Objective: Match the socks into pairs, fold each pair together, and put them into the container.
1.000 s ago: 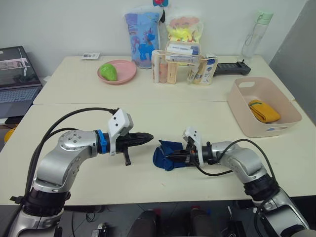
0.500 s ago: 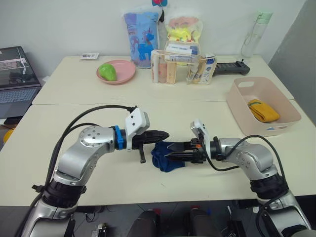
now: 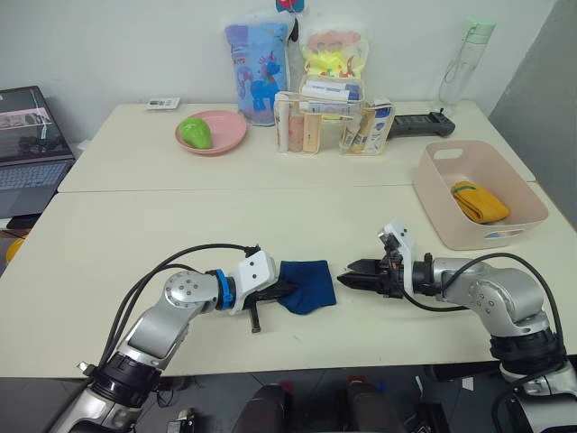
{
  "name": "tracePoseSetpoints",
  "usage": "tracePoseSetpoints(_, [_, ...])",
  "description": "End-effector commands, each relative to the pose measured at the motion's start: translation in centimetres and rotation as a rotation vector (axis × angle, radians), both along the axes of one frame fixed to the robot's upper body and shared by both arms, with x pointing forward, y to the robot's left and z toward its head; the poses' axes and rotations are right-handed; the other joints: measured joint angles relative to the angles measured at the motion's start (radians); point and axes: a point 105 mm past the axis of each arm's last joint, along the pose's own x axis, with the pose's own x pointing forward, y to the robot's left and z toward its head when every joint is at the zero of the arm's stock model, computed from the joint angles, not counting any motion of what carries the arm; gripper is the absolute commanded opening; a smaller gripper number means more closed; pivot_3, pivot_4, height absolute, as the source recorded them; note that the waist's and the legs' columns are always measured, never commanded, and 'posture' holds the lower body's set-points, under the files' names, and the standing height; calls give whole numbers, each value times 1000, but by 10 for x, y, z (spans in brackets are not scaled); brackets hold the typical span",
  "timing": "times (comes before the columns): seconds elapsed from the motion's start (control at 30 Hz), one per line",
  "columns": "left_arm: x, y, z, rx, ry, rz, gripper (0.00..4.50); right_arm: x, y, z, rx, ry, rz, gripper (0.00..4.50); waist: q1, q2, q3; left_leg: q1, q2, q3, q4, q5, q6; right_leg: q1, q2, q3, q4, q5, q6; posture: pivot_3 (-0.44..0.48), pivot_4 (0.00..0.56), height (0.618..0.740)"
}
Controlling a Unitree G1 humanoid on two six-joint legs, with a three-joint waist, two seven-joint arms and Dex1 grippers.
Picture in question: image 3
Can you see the white blue medicine box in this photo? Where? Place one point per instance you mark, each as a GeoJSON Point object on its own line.
{"type": "Point", "coordinates": [331, 97]}

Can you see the dark blue sock pair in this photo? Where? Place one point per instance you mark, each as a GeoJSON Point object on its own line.
{"type": "Point", "coordinates": [311, 286]}

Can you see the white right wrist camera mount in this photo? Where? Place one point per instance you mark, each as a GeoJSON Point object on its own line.
{"type": "Point", "coordinates": [402, 252]}

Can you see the pink plastic storage container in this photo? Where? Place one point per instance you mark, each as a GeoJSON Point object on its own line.
{"type": "Point", "coordinates": [433, 189]}

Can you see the green toy avocado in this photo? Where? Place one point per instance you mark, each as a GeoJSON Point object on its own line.
{"type": "Point", "coordinates": [195, 133]}

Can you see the blue white cream tube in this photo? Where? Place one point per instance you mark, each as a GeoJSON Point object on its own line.
{"type": "Point", "coordinates": [378, 128]}

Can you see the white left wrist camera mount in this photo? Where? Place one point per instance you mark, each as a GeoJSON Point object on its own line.
{"type": "Point", "coordinates": [254, 273]}

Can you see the blue unicorn print pouch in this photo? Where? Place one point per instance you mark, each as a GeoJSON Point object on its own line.
{"type": "Point", "coordinates": [259, 67]}

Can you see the clear plastic toiletry bag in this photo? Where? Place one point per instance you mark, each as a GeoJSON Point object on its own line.
{"type": "Point", "coordinates": [336, 131]}

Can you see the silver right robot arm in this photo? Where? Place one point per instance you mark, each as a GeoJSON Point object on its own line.
{"type": "Point", "coordinates": [505, 293]}

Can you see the white remote control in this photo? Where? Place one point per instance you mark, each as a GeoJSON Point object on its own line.
{"type": "Point", "coordinates": [162, 104]}

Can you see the yellow cartoon print pouch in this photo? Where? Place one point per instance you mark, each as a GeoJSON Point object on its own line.
{"type": "Point", "coordinates": [336, 52]}

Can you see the peach cosmetic bottle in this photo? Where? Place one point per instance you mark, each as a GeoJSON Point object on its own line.
{"type": "Point", "coordinates": [312, 133]}

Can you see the dark rounded shape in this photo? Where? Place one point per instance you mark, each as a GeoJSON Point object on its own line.
{"type": "Point", "coordinates": [266, 410]}
{"type": "Point", "coordinates": [372, 408]}

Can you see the pink round plate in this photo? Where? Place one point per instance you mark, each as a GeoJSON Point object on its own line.
{"type": "Point", "coordinates": [225, 131]}

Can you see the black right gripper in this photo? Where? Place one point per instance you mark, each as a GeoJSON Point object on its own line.
{"type": "Point", "coordinates": [390, 273]}

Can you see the black flat handheld device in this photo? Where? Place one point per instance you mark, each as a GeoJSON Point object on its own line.
{"type": "Point", "coordinates": [419, 125]}

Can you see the grey open laptop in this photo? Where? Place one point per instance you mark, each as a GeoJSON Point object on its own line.
{"type": "Point", "coordinates": [27, 149]}

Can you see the pink cosmetic bottle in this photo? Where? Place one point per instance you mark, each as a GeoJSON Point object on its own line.
{"type": "Point", "coordinates": [296, 133]}

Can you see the folded yellow sock pair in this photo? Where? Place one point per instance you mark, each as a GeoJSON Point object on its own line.
{"type": "Point", "coordinates": [480, 200]}

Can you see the red blue hanging toy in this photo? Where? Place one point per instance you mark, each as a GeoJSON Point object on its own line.
{"type": "Point", "coordinates": [290, 4]}

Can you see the clear bottle green lid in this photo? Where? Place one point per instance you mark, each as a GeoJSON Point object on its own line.
{"type": "Point", "coordinates": [460, 67]}

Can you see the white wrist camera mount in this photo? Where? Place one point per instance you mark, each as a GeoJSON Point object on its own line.
{"type": "Point", "coordinates": [402, 252]}
{"type": "Point", "coordinates": [254, 273]}

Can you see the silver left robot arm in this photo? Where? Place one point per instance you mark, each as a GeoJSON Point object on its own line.
{"type": "Point", "coordinates": [153, 325]}

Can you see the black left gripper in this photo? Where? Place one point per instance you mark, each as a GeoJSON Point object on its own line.
{"type": "Point", "coordinates": [266, 294]}

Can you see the yellow round object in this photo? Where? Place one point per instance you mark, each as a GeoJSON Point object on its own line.
{"type": "Point", "coordinates": [15, 250]}

